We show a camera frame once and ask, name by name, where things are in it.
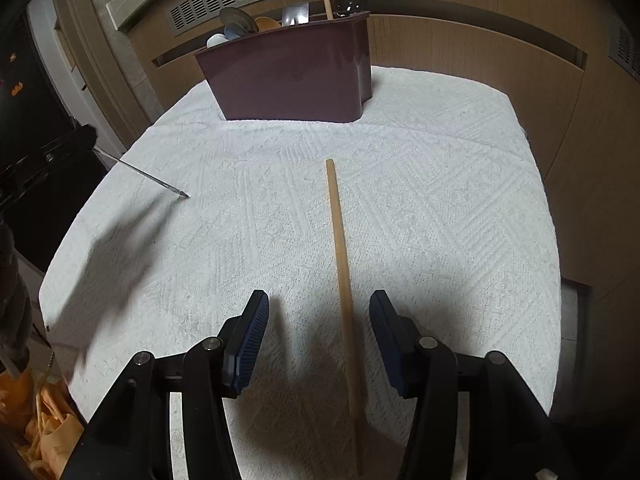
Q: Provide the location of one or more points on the maroon plastic utensil caddy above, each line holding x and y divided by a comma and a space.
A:
315, 72

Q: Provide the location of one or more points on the white plastic spoon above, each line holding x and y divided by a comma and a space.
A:
216, 40

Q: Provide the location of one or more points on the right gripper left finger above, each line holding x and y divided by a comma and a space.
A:
128, 435

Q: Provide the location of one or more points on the orange plastic spoon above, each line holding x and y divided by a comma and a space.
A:
265, 23

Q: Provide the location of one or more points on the grey spatula wooden handle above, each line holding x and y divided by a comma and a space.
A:
295, 14

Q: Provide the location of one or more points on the white textured table cloth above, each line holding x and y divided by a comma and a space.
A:
443, 208

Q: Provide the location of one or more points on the blue plastic spoon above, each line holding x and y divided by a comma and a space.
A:
234, 31

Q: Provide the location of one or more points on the thin metal skewer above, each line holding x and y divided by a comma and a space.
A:
142, 173

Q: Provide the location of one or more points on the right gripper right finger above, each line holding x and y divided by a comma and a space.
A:
510, 434

